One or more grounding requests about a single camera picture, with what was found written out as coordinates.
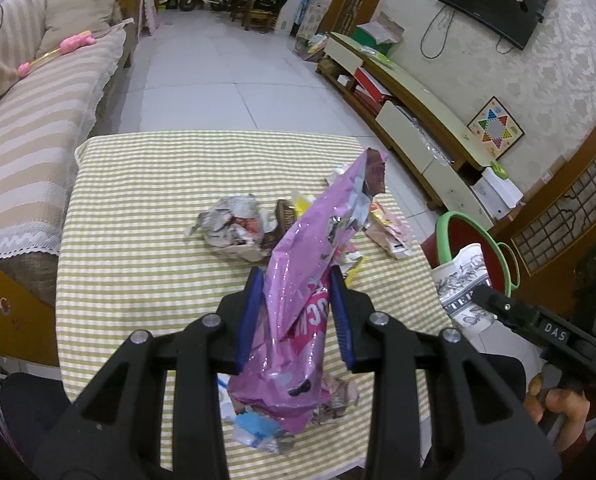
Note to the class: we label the chinese checkers board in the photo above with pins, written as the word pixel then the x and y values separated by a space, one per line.
pixel 495 129

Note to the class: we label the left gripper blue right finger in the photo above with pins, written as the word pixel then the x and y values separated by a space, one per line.
pixel 439 410

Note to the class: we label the white shoe box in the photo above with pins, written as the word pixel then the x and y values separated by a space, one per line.
pixel 498 196

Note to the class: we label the orange cardboard box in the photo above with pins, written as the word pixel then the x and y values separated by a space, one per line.
pixel 27 325

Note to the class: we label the striped beige sofa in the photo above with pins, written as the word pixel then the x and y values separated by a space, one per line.
pixel 44 117

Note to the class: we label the green checkered tablecloth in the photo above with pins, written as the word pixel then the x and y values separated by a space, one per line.
pixel 125 263

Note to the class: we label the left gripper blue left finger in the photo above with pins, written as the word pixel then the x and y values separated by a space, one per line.
pixel 152 411

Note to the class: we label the person's right hand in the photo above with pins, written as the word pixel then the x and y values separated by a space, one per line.
pixel 572 405

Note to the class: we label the purple snack bag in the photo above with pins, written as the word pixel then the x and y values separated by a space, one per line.
pixel 282 377

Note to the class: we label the pink white snack wrapper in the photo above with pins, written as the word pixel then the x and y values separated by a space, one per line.
pixel 349 206

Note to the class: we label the green open box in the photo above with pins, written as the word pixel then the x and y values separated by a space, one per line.
pixel 381 34

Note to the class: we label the red grey wrapper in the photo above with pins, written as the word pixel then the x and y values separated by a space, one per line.
pixel 338 396

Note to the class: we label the green rimmed red basin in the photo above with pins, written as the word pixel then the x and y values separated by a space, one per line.
pixel 454 231

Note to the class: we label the dark brown cigarette box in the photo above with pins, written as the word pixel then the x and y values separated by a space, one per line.
pixel 278 223

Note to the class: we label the grey paper wrapper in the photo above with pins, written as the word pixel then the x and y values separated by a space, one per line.
pixel 237 227

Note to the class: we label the beige sofa cushion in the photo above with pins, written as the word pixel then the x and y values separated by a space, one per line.
pixel 64 18

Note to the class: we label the yellow wrapper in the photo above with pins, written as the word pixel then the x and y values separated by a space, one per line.
pixel 346 256

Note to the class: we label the wooden chair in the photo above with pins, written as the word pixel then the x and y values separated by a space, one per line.
pixel 261 14

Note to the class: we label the white blue snack bag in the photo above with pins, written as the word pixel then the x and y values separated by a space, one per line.
pixel 251 428

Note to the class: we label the long TV cabinet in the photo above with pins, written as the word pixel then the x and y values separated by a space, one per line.
pixel 428 138

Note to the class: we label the pink toy wand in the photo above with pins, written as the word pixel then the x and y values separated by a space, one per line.
pixel 68 45

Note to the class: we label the red flat box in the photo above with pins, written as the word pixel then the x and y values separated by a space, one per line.
pixel 371 86

